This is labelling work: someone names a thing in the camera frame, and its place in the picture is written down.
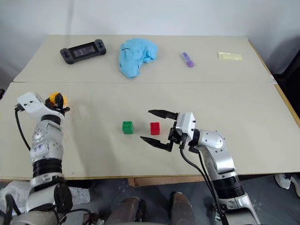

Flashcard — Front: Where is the purple highlighter pen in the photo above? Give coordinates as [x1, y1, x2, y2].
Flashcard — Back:
[181, 52, 195, 68]

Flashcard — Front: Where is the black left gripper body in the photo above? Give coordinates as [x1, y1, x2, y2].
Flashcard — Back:
[45, 97, 68, 116]

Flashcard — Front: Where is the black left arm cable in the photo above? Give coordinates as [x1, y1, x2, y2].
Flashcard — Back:
[14, 105, 32, 151]

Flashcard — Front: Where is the light blue crumpled cloth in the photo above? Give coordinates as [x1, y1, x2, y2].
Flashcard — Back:
[118, 37, 158, 80]

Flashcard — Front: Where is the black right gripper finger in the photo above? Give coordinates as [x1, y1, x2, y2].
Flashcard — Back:
[148, 109, 179, 121]
[140, 135, 173, 152]

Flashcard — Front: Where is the white sneaker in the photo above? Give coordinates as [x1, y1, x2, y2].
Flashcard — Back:
[275, 173, 300, 197]

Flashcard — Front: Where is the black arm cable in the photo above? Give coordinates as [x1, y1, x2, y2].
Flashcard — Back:
[179, 138, 228, 225]
[14, 105, 32, 151]

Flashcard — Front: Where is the dark rounded shape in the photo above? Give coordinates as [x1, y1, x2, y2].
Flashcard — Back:
[169, 191, 197, 225]
[109, 196, 144, 225]

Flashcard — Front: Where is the black handheld game console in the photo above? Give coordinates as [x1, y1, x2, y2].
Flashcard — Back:
[60, 39, 107, 65]

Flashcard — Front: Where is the pale yellow clear packet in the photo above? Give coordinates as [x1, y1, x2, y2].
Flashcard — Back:
[217, 51, 243, 61]

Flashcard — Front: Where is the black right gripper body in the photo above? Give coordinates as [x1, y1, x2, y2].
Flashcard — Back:
[167, 120, 188, 152]

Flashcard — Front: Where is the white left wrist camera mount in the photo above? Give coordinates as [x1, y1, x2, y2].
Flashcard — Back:
[15, 91, 48, 115]

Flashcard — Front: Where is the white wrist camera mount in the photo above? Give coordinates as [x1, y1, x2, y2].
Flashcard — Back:
[175, 112, 197, 142]
[15, 91, 48, 115]

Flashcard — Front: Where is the yellow toy cube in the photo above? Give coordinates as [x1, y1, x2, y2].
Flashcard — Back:
[46, 92, 69, 106]

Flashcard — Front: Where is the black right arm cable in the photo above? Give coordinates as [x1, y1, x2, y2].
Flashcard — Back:
[179, 138, 228, 225]

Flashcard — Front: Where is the red toy cube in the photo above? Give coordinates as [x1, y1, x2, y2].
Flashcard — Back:
[150, 121, 161, 136]

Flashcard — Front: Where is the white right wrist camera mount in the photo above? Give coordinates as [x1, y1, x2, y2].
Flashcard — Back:
[175, 112, 197, 142]

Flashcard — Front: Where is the green toy cube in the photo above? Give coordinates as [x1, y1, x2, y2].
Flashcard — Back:
[121, 120, 135, 135]

